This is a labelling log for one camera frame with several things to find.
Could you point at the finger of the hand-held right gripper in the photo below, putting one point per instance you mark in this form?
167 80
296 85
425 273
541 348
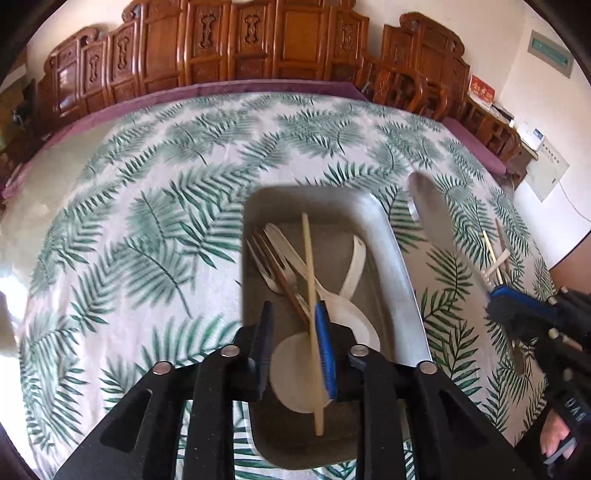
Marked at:
512 323
521 297

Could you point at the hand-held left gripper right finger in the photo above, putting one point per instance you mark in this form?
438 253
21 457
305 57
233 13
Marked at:
325 360

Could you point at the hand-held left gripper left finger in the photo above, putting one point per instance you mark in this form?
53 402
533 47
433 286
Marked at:
264 350

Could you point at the white plastic spoon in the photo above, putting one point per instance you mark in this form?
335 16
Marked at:
364 330
295 374

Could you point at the silver metal fork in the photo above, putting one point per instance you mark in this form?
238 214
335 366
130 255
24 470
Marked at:
270 277

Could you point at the wooden chopstick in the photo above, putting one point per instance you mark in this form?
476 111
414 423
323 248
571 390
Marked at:
502 244
310 277
491 258

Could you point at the metal rectangular tray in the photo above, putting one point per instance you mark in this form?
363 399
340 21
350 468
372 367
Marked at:
295 203

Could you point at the person's right hand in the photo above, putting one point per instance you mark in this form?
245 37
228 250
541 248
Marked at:
554 434

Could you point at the white tabletop device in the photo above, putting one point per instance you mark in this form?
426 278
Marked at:
536 138

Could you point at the leaf print tablecloth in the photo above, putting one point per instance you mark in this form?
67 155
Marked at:
138 230

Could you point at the red gift box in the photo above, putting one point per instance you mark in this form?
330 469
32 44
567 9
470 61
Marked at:
481 92

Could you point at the carved wooden armchair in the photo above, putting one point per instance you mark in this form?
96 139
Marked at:
415 60

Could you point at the carved wooden sofa bench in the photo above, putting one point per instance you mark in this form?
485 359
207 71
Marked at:
207 46

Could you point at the grey wall electrical panel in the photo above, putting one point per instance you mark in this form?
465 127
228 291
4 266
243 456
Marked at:
550 170

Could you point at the green and white wall box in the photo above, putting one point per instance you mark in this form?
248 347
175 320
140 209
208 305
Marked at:
550 53

